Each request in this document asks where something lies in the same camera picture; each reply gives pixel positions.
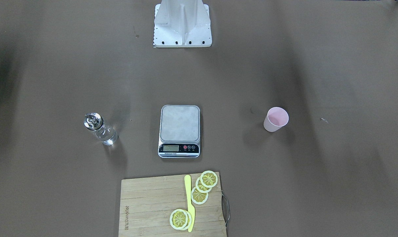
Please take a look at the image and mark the pink plastic cup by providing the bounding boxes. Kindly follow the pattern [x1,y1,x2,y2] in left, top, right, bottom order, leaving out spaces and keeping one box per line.
[263,107,289,132]

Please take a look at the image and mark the glass sauce bottle steel spout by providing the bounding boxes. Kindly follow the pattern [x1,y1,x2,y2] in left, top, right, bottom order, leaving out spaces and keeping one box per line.
[84,113,119,145]

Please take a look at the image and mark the digital kitchen scale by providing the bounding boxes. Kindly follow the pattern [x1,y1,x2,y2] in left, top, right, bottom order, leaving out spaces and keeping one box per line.
[158,105,201,158]

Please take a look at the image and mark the yellow plastic knife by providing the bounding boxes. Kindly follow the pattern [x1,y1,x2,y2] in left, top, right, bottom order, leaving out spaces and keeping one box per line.
[184,174,196,232]

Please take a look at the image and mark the lemon slice far end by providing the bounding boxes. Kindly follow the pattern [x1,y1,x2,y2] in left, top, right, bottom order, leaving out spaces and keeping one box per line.
[200,171,219,188]

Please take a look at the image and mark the lemon slice middle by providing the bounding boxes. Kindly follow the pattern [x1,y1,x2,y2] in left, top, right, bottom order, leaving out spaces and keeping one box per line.
[195,177,212,193]

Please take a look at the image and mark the lemon slice near knife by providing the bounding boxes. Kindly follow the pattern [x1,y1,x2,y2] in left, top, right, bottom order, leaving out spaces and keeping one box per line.
[191,187,208,205]

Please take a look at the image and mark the bamboo cutting board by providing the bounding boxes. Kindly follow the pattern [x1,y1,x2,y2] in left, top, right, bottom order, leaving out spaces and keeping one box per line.
[119,174,229,237]

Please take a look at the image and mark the lemon slice top pair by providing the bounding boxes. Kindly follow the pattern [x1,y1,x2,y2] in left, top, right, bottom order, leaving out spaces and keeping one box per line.
[169,209,187,230]

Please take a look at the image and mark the lemon slice under pair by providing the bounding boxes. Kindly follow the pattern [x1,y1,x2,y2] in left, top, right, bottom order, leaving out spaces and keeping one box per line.
[181,210,193,230]

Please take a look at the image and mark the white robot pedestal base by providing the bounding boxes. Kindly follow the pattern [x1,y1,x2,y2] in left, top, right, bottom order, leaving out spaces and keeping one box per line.
[153,0,212,48]

